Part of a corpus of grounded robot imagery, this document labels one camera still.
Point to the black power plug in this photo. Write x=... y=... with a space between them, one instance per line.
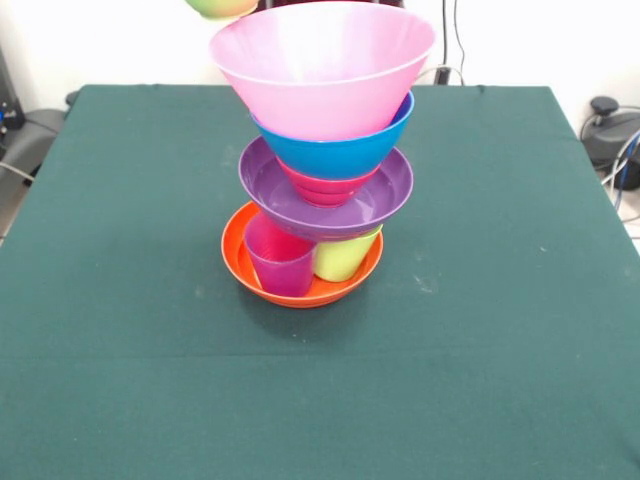
x=442 y=75

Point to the black stand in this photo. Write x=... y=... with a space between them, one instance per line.
x=7 y=100

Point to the green bowl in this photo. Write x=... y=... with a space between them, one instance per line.
x=222 y=7

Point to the purple cup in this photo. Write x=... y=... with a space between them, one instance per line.
x=280 y=265

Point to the large blue bowl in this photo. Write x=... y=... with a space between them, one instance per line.
x=340 y=155

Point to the orange bowl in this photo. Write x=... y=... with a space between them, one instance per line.
x=235 y=255

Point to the green cup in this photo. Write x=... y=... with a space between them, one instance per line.
x=342 y=257

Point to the dark green table cloth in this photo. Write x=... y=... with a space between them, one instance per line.
x=350 y=390

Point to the small magenta bowl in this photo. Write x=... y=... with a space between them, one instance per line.
x=325 y=190

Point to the large pink bowl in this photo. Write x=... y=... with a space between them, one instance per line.
x=310 y=85

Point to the purple bowl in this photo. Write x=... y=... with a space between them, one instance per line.
x=260 y=185

